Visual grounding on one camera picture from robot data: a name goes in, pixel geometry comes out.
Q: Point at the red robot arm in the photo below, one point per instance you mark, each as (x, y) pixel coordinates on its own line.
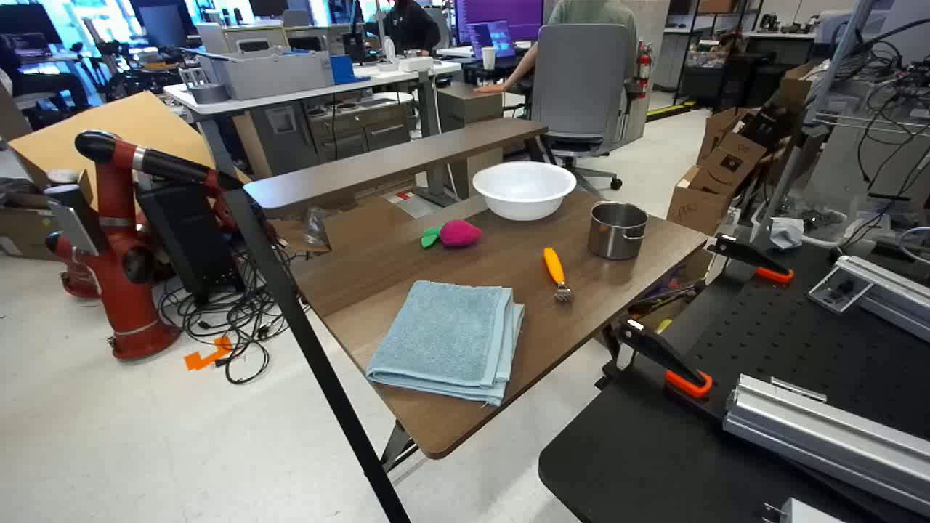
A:
(125, 299)

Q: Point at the pink plush toy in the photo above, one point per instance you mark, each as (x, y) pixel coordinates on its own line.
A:
(459, 232)

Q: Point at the small green toy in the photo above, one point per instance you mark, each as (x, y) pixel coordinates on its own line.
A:
(429, 238)

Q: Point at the light blue folded towel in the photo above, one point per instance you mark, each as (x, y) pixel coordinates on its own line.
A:
(445, 337)

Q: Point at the white plastic bowl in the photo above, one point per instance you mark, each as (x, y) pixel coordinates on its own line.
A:
(525, 188)

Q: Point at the long wooden bench shelf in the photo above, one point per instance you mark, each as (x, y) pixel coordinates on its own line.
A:
(387, 164)

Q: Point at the small steel pot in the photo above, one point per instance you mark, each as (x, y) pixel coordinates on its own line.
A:
(613, 238)

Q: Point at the black tripod pole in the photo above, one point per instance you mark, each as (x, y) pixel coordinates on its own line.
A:
(310, 337)

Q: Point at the grey office chair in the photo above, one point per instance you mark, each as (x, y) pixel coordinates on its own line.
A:
(583, 77)

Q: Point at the person in black shirt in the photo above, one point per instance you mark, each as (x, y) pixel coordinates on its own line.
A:
(411, 24)

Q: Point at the purple monitor screen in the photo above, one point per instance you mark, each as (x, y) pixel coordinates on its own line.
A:
(497, 17)

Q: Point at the grey office desk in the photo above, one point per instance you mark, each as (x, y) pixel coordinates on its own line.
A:
(272, 95)

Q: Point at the red fire extinguisher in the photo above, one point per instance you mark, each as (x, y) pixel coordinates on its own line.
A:
(642, 69)

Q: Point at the open brown cardboard box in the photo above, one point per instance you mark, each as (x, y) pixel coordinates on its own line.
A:
(717, 177)

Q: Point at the person in green shirt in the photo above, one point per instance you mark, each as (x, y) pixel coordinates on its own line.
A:
(590, 10)

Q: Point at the black computer box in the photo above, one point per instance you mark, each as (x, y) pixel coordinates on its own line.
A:
(185, 235)

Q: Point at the black perforated board table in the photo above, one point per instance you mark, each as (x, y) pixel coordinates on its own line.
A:
(775, 337)

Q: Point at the crumpled white cloth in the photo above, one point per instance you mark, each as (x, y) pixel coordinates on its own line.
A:
(785, 232)

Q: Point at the large flat cardboard sheet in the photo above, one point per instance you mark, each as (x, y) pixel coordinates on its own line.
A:
(118, 130)

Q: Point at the thick aluminium extrusion bar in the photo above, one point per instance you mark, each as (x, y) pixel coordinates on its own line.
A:
(824, 435)

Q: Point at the slim aluminium extrusion bar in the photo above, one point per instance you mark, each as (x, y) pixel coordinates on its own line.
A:
(882, 289)

